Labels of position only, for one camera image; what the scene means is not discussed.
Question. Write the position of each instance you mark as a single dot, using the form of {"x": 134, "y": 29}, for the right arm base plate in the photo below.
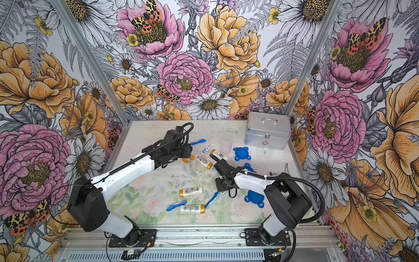
{"x": 256, "y": 237}

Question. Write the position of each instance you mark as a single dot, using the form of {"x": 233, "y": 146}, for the left aluminium frame post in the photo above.
{"x": 79, "y": 40}

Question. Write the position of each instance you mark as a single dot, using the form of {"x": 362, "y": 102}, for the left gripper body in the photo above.
{"x": 180, "y": 152}

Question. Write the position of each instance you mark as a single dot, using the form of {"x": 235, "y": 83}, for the white gold tube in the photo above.
{"x": 192, "y": 209}
{"x": 219, "y": 155}
{"x": 191, "y": 191}
{"x": 204, "y": 161}
{"x": 188, "y": 160}

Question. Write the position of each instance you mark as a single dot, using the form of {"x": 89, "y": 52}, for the blue toothbrush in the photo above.
{"x": 212, "y": 200}
{"x": 176, "y": 205}
{"x": 198, "y": 142}

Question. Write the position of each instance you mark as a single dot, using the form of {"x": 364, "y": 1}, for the right aluminium frame post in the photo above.
{"x": 318, "y": 42}

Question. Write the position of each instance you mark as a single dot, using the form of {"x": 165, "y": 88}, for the blue lid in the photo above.
{"x": 255, "y": 198}
{"x": 241, "y": 153}
{"x": 248, "y": 167}

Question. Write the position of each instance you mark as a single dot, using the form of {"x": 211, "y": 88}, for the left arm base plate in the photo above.
{"x": 137, "y": 238}

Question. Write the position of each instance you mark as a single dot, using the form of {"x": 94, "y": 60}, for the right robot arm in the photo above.
{"x": 286, "y": 198}

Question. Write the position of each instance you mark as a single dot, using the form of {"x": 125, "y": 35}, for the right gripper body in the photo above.
{"x": 221, "y": 185}

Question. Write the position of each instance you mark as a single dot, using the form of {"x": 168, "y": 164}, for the small toothpaste far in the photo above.
{"x": 207, "y": 149}

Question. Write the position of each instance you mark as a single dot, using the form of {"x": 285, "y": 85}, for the clear plastic cup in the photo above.
{"x": 190, "y": 168}
{"x": 225, "y": 147}

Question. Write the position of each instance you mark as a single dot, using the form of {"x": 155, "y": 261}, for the silver metal case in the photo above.
{"x": 267, "y": 130}

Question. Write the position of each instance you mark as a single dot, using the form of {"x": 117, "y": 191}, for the aluminium frame post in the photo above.
{"x": 318, "y": 42}
{"x": 79, "y": 40}

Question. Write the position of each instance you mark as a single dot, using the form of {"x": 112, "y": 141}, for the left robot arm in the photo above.
{"x": 88, "y": 202}

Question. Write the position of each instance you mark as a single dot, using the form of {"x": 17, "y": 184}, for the aluminium front rail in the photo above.
{"x": 203, "y": 243}

